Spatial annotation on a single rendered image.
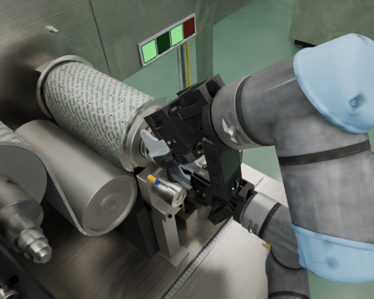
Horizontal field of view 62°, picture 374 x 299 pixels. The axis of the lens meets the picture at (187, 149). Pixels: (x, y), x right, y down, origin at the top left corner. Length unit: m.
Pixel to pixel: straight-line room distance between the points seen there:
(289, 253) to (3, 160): 0.45
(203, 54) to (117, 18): 0.70
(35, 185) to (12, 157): 0.06
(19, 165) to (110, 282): 0.46
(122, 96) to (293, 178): 0.36
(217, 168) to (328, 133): 0.18
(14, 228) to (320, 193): 0.30
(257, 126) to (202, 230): 0.58
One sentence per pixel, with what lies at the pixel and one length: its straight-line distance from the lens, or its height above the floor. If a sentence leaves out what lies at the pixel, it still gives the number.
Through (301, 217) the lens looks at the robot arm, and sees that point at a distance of 0.28.
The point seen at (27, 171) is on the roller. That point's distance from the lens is 0.44.
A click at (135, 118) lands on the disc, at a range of 0.51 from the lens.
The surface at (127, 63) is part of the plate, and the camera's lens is 0.92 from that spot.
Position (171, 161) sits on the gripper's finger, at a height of 1.32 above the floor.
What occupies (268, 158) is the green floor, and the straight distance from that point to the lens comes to 2.24.
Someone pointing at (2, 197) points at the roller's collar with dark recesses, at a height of 1.37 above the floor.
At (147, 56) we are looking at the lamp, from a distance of 0.96.
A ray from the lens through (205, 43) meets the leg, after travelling 1.47.
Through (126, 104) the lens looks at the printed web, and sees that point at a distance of 0.54.
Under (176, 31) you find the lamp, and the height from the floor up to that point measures 1.20.
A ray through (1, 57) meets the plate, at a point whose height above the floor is 1.34.
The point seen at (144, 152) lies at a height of 1.25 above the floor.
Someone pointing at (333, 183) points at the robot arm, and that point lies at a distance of 0.27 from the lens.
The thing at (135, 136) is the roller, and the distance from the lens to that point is 0.51.
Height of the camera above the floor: 1.63
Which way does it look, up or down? 45 degrees down
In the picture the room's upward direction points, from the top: 5 degrees counter-clockwise
